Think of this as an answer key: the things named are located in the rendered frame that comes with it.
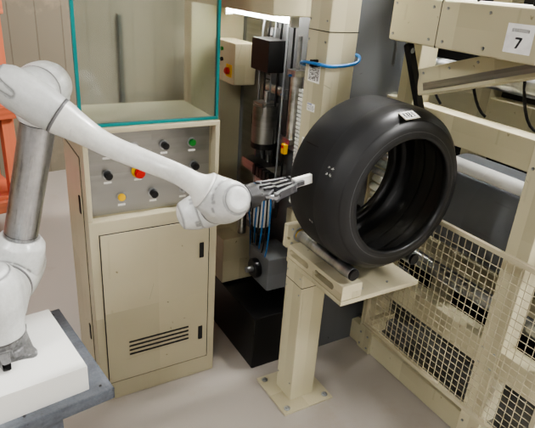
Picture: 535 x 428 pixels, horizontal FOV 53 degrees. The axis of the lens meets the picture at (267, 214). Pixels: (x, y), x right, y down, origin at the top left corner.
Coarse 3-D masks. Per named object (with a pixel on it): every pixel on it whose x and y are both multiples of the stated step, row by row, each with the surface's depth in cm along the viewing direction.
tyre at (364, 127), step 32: (384, 96) 184; (320, 128) 174; (352, 128) 164; (384, 128) 162; (416, 128) 167; (320, 160) 168; (352, 160) 161; (416, 160) 205; (448, 160) 180; (320, 192) 166; (352, 192) 163; (384, 192) 210; (416, 192) 206; (448, 192) 186; (320, 224) 171; (352, 224) 168; (384, 224) 209; (416, 224) 201; (352, 256) 177; (384, 256) 182
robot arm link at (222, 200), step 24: (72, 120) 136; (96, 144) 140; (120, 144) 139; (144, 168) 137; (168, 168) 134; (192, 192) 135; (216, 192) 133; (240, 192) 132; (216, 216) 136; (240, 216) 134
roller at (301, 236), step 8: (304, 232) 206; (304, 240) 203; (312, 240) 200; (312, 248) 199; (320, 248) 195; (320, 256) 195; (328, 256) 191; (336, 264) 187; (344, 264) 185; (344, 272) 183; (352, 272) 181; (352, 280) 183
